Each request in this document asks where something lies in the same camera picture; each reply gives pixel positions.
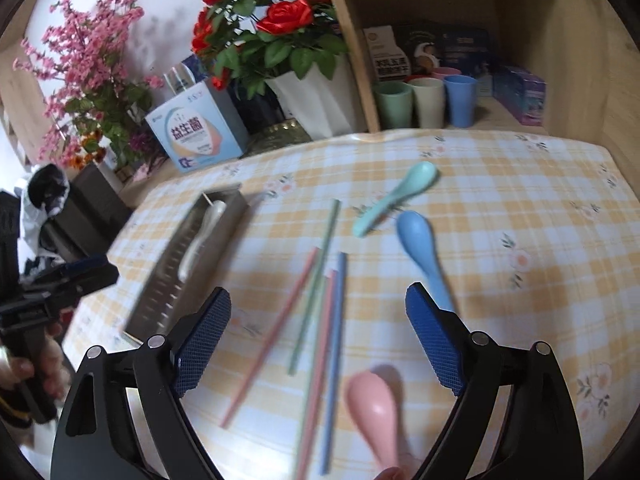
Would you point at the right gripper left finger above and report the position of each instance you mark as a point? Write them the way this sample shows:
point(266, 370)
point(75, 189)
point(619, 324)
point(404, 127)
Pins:
point(96, 438)

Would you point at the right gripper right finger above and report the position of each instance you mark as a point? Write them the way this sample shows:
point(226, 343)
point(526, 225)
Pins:
point(539, 437)

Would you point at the pink spoon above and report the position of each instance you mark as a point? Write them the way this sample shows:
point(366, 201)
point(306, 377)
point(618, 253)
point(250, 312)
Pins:
point(373, 410)

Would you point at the blue spoon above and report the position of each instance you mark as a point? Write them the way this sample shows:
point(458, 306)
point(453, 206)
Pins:
point(418, 240)

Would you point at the blue chopstick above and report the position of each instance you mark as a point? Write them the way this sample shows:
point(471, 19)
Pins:
point(334, 364)

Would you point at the left hand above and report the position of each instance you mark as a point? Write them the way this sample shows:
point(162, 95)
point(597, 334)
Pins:
point(50, 368)

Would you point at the right hand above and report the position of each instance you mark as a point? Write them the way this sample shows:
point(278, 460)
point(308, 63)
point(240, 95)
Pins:
point(392, 473)

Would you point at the black bag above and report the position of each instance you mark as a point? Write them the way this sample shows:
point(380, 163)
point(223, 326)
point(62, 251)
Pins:
point(43, 198)

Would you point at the stainless steel utensil tray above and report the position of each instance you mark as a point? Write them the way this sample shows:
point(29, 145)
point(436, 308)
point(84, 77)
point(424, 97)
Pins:
point(164, 299)

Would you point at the yellow plaid tablecloth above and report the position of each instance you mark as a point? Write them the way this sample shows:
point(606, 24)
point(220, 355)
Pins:
point(538, 238)

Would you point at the pink blossom plant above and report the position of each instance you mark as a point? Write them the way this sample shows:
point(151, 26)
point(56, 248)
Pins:
point(97, 106)

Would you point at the white spoon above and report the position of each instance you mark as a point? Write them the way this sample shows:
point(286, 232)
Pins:
point(211, 217)

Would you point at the blue probiotic box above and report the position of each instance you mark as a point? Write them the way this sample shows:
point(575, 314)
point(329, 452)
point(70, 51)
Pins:
point(199, 127)

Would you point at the mint green spoon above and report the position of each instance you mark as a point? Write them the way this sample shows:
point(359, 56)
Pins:
point(417, 180)

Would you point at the gold metal tray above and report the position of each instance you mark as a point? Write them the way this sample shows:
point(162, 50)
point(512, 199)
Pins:
point(281, 135)

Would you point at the purple box on shelf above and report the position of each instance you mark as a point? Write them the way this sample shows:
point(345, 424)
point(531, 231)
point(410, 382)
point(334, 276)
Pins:
point(521, 92)

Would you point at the blue cup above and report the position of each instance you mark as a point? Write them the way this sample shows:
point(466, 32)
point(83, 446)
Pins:
point(462, 97)

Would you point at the beige cup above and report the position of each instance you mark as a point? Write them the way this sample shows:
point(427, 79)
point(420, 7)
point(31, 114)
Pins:
point(429, 100)

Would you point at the white flower vase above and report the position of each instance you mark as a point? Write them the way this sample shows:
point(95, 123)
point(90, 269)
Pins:
point(324, 108)

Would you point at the green cup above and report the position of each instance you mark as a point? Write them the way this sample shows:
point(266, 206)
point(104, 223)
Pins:
point(394, 102)

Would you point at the red rose bouquet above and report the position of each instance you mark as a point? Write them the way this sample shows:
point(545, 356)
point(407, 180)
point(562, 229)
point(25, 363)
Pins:
point(255, 41)

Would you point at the pink cup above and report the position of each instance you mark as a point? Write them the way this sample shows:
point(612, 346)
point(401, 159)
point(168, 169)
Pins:
point(443, 72)

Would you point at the wooden shelf unit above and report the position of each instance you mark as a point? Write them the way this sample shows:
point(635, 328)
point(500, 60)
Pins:
point(580, 48)

